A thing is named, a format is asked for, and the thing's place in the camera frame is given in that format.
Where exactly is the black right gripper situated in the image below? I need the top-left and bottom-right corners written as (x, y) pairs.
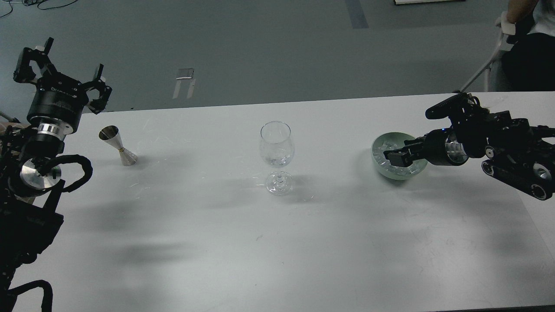
top-left (383, 130), bottom-right (469, 167)

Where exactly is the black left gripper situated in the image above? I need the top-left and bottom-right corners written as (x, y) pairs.
top-left (13, 37), bottom-right (112, 135)

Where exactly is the steel double jigger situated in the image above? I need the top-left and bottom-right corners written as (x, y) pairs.
top-left (98, 126), bottom-right (137, 166)

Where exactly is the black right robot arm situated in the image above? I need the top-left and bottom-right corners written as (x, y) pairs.
top-left (383, 93), bottom-right (555, 200)

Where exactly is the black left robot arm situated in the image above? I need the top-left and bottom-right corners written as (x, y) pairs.
top-left (0, 38), bottom-right (112, 312)

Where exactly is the pile of ice cubes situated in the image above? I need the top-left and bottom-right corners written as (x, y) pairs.
top-left (373, 138), bottom-right (423, 176)

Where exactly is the clear wine glass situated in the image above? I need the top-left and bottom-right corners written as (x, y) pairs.
top-left (259, 120), bottom-right (295, 196)

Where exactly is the green bowl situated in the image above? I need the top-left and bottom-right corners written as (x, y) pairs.
top-left (371, 132), bottom-right (428, 180)

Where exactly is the person in dark clothes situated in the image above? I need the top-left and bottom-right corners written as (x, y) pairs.
top-left (502, 0), bottom-right (555, 91)

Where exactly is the black camera on right arm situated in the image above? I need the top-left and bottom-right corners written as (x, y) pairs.
top-left (425, 93), bottom-right (470, 119)

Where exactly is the white chair frame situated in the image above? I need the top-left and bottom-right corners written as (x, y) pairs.
top-left (455, 11), bottom-right (516, 92)

